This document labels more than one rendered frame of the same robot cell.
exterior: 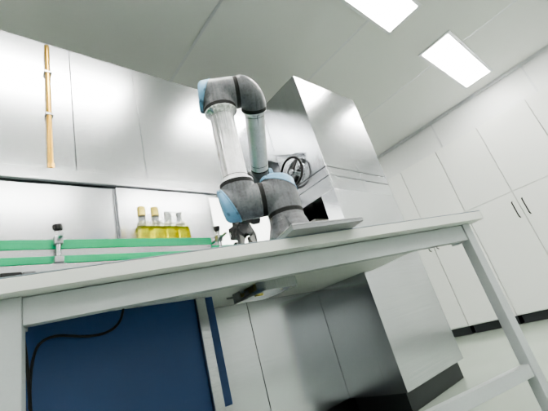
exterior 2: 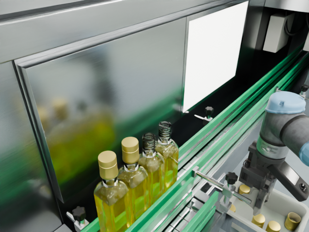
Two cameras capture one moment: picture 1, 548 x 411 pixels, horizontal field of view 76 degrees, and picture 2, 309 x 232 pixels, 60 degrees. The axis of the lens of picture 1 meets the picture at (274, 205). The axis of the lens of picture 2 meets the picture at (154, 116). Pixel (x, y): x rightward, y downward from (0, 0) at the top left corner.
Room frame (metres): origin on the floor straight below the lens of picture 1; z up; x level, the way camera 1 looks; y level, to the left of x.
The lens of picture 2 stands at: (0.98, 0.50, 1.50)
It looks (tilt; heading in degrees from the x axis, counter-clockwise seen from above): 33 degrees down; 355
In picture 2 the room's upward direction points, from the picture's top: straight up
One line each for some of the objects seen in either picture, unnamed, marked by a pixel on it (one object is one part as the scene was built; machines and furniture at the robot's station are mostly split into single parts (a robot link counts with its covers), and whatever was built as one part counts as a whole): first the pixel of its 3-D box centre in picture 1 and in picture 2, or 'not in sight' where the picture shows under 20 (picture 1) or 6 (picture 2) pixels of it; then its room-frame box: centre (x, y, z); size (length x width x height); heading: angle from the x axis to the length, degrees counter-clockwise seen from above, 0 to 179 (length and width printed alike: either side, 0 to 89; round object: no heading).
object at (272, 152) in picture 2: not in sight; (272, 144); (1.46, 0.17, 1.08); 0.08 x 0.08 x 0.05
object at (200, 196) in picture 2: not in sight; (209, 208); (1.46, 0.30, 0.85); 0.09 x 0.04 x 0.07; 45
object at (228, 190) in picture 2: (216, 241); (220, 187); (1.45, 0.28, 0.95); 0.17 x 0.03 x 0.12; 45
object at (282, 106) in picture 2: not in sight; (282, 118); (1.46, 0.17, 1.16); 0.09 x 0.08 x 0.11; 10
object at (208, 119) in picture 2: not in sight; (202, 122); (1.76, 0.26, 0.94); 0.07 x 0.04 x 0.13; 45
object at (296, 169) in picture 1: (293, 172); not in sight; (2.13, -0.19, 1.49); 0.21 x 0.05 x 0.21; 45
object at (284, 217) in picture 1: (289, 226); not in sight; (1.10, -0.03, 0.82); 0.15 x 0.15 x 0.10
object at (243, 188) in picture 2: not in sight; (243, 192); (1.56, 0.15, 0.79); 0.04 x 0.04 x 0.04
